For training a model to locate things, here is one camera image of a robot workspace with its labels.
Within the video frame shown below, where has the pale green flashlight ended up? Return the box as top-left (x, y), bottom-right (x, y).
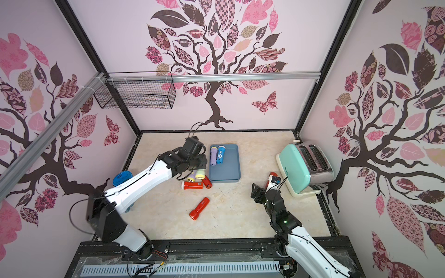
top-left (195, 169), bottom-right (206, 180)

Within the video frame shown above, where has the blue flashlight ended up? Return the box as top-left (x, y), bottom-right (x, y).
top-left (216, 145), bottom-right (226, 164)

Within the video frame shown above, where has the red flashlight front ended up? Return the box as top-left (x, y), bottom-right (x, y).
top-left (189, 197), bottom-right (210, 221)

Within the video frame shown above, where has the purple flashlight yellow rim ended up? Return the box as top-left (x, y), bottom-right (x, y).
top-left (187, 174), bottom-right (197, 183)

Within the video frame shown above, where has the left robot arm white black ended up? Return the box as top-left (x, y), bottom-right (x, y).
top-left (86, 136), bottom-right (207, 260)

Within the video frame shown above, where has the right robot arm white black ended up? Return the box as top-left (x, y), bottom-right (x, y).
top-left (250, 176), bottom-right (360, 278)

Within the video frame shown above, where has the grey-blue storage tray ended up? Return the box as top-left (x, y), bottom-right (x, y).
top-left (207, 144), bottom-right (241, 183)

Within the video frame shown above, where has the red flashlight white head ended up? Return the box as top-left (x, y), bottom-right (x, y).
top-left (181, 181), bottom-right (204, 190)

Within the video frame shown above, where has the mint green toaster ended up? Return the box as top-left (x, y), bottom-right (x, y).
top-left (276, 141), bottom-right (334, 198)

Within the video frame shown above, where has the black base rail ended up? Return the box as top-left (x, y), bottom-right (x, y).
top-left (66, 236), bottom-right (363, 278)

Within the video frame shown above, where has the black wire basket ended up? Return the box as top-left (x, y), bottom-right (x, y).
top-left (94, 71), bottom-right (177, 110)

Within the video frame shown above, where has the white slotted cable duct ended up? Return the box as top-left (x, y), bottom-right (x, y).
top-left (74, 261), bottom-right (280, 278)

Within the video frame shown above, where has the aluminium rail back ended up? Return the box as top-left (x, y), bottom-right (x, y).
top-left (107, 71), bottom-right (321, 83)

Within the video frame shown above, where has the aluminium rail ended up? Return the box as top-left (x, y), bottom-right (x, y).
top-left (1, 73), bottom-right (106, 200)
top-left (107, 71), bottom-right (321, 83)

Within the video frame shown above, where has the aluminium rail left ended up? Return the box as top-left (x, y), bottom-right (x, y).
top-left (1, 73), bottom-right (106, 200)

